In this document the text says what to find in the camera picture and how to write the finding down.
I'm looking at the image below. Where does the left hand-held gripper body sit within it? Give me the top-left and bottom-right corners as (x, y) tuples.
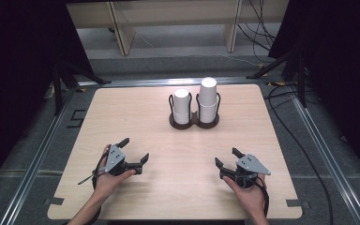
(104, 143), (143, 176)

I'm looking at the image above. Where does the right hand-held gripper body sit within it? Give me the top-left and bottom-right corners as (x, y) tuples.
(219, 154), (272, 189)

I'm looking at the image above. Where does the dark double cup holder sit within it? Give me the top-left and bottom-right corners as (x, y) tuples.
(168, 92), (221, 130)

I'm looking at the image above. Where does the short stack of white cups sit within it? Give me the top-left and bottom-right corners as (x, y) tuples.
(172, 88), (192, 126)

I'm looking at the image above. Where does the person's left hand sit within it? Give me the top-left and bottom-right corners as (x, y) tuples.
(93, 143), (137, 200)

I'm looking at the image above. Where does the person's right hand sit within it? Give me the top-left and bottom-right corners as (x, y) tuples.
(221, 173), (268, 218)

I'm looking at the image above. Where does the black tape floor mark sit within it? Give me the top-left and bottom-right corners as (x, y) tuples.
(66, 109), (87, 129)

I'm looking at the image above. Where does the grey tape strip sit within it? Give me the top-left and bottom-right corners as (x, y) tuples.
(43, 197), (66, 206)
(285, 199), (311, 209)

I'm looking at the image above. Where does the tall stack of white cups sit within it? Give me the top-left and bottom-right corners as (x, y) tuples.
(197, 76), (218, 124)

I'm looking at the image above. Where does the black tripod stand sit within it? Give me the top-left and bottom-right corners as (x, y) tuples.
(50, 59), (113, 116)
(246, 46), (309, 109)

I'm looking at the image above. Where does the beige wooden shelf unit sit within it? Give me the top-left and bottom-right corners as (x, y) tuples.
(66, 0), (290, 57)

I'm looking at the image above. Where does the black curtain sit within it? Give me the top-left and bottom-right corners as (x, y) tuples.
(0, 0), (96, 196)
(267, 0), (360, 180)

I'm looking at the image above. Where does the left hand-held gripper black cable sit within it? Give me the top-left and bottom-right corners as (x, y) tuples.
(77, 149), (109, 225)

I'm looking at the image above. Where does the hand-held gripper black cable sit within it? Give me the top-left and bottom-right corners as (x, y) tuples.
(77, 149), (109, 225)
(255, 175), (270, 218)

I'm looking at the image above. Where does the right hand-held gripper black cable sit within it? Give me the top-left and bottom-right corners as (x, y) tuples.
(255, 175), (270, 218)

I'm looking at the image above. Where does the long black floor cable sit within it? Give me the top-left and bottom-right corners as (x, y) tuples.
(262, 83), (335, 225)

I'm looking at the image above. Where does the aluminium floor rail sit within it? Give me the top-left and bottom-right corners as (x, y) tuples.
(0, 88), (77, 225)
(289, 93), (360, 225)

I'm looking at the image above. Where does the thin white cable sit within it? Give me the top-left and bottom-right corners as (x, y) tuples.
(219, 54), (263, 68)

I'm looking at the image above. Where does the bundle of black cables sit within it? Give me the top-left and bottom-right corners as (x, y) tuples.
(237, 0), (277, 53)

